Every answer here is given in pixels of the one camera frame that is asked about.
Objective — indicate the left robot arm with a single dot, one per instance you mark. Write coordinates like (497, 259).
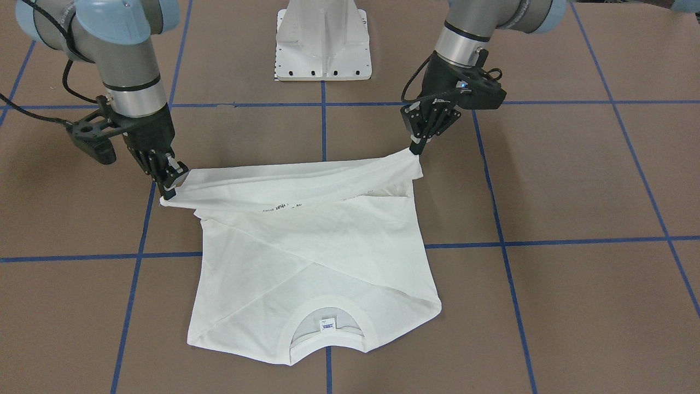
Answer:
(469, 25)

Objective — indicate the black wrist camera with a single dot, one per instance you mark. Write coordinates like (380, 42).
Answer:
(92, 133)
(480, 89)

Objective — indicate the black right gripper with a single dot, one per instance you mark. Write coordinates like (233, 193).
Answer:
(149, 131)

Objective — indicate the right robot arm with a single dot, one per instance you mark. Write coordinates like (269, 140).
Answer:
(116, 37)

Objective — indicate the white long-sleeve printed shirt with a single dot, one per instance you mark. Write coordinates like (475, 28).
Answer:
(298, 257)

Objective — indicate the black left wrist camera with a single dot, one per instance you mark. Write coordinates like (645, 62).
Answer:
(480, 89)

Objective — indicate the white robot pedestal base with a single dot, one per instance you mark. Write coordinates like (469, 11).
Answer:
(322, 41)

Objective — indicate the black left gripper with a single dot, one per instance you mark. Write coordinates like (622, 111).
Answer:
(439, 76)

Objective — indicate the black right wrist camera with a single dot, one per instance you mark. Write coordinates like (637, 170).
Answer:
(92, 133)

